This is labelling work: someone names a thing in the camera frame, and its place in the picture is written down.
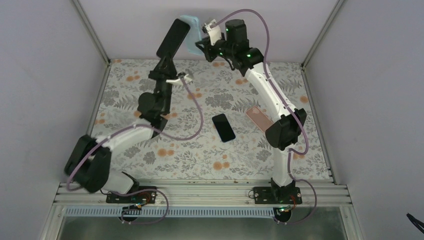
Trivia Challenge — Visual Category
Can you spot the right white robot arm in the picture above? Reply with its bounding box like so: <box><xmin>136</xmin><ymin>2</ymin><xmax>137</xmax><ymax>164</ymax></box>
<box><xmin>195</xmin><ymin>19</ymin><xmax>307</xmax><ymax>204</ymax></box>

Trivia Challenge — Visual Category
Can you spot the right aluminium corner post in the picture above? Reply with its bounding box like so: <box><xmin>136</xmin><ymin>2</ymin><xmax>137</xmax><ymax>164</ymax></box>
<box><xmin>301</xmin><ymin>0</ymin><xmax>345</xmax><ymax>69</ymax></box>

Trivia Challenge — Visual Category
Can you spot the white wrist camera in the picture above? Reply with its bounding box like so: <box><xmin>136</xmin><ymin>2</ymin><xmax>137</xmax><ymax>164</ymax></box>
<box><xmin>202</xmin><ymin>19</ymin><xmax>222</xmax><ymax>46</ymax></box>
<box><xmin>165</xmin><ymin>69</ymin><xmax>195</xmax><ymax>86</ymax></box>

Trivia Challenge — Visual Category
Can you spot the black object at edge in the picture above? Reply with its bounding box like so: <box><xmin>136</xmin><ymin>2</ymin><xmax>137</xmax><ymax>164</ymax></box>
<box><xmin>406</xmin><ymin>213</ymin><xmax>424</xmax><ymax>234</ymax></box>

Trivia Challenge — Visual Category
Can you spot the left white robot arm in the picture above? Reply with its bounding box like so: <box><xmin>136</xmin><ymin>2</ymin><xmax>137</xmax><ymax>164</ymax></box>
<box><xmin>64</xmin><ymin>53</ymin><xmax>179</xmax><ymax>203</ymax></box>

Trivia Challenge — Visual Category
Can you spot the floral patterned table mat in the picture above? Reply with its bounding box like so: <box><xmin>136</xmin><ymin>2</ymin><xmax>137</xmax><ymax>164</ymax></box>
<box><xmin>92</xmin><ymin>59</ymin><xmax>330</xmax><ymax>181</ymax></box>

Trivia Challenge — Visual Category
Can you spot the slotted grey cable duct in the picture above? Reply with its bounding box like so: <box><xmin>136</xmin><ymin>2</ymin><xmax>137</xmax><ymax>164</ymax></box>
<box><xmin>63</xmin><ymin>206</ymin><xmax>275</xmax><ymax>218</ymax></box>

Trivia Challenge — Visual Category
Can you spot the left aluminium corner post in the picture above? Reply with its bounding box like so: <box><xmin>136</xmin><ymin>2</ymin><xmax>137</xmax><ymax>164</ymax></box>
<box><xmin>71</xmin><ymin>0</ymin><xmax>111</xmax><ymax>65</ymax></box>

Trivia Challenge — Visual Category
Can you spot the light blue phone case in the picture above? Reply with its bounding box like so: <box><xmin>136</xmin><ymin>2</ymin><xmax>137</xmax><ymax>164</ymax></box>
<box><xmin>179</xmin><ymin>15</ymin><xmax>203</xmax><ymax>56</ymax></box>

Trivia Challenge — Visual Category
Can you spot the pink phone case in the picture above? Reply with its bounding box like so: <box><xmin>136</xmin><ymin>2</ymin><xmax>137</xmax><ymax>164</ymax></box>
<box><xmin>245</xmin><ymin>106</ymin><xmax>273</xmax><ymax>133</ymax></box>

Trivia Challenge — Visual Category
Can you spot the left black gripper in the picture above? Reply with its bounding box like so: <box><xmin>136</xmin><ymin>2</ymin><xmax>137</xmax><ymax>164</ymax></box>
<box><xmin>147</xmin><ymin>52</ymin><xmax>177</xmax><ymax>114</ymax></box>

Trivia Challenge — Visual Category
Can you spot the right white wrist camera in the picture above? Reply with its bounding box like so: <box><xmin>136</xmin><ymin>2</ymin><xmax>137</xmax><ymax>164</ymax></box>
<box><xmin>202</xmin><ymin>19</ymin><xmax>222</xmax><ymax>46</ymax></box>

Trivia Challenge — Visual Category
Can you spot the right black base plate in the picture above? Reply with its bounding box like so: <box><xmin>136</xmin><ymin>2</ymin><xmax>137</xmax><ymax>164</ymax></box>
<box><xmin>253</xmin><ymin>186</ymin><xmax>303</xmax><ymax>205</ymax></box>

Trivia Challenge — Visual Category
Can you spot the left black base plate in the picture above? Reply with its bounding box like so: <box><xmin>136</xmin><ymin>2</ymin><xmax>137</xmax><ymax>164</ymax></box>
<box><xmin>105</xmin><ymin>186</ymin><xmax>157</xmax><ymax>205</ymax></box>

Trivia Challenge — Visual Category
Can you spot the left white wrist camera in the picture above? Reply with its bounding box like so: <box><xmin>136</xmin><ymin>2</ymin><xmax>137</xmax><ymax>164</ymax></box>
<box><xmin>165</xmin><ymin>69</ymin><xmax>195</xmax><ymax>86</ymax></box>

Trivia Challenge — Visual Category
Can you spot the aluminium corner post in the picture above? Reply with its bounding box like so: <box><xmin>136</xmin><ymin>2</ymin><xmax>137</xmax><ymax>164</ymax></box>
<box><xmin>301</xmin><ymin>0</ymin><xmax>345</xmax><ymax>69</ymax></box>
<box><xmin>71</xmin><ymin>0</ymin><xmax>111</xmax><ymax>65</ymax></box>

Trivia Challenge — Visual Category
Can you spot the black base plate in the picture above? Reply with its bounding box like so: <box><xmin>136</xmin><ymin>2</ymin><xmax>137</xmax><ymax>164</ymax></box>
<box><xmin>253</xmin><ymin>186</ymin><xmax>303</xmax><ymax>205</ymax></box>
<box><xmin>105</xmin><ymin>186</ymin><xmax>157</xmax><ymax>205</ymax></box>

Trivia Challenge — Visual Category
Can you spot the aluminium mounting rail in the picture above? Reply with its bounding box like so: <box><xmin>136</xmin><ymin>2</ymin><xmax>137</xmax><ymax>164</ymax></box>
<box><xmin>53</xmin><ymin>179</ymin><xmax>352</xmax><ymax>207</ymax></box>

